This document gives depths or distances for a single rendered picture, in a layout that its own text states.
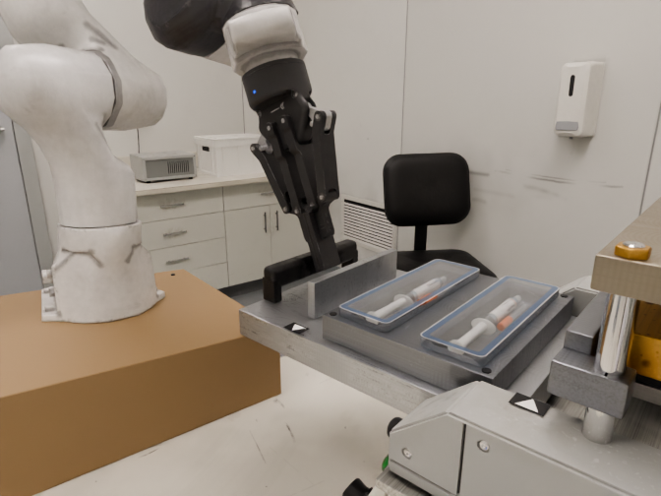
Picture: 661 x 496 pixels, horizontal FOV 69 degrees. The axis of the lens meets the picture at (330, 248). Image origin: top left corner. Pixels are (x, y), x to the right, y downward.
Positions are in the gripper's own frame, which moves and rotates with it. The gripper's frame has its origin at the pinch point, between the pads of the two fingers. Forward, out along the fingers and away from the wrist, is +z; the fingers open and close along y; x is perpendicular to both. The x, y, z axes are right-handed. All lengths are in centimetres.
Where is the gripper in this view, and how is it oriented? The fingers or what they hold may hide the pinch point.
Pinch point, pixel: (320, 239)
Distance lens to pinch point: 57.0
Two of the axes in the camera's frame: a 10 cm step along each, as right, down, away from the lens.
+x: -6.5, 2.3, -7.3
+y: -7.1, 1.6, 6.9
